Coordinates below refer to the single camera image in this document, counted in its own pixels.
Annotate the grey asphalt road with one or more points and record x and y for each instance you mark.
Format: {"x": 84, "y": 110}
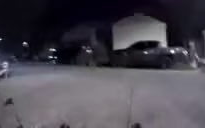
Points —
{"x": 100, "y": 96}

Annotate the pale building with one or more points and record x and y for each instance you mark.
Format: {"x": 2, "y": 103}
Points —
{"x": 138, "y": 31}

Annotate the dark parked car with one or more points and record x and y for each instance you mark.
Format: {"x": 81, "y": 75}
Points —
{"x": 150, "y": 53}

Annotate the motorcycle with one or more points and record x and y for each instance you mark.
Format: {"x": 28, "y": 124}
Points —
{"x": 52, "y": 55}

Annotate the robot's own part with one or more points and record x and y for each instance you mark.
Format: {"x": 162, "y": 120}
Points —
{"x": 64, "y": 126}
{"x": 136, "y": 125}

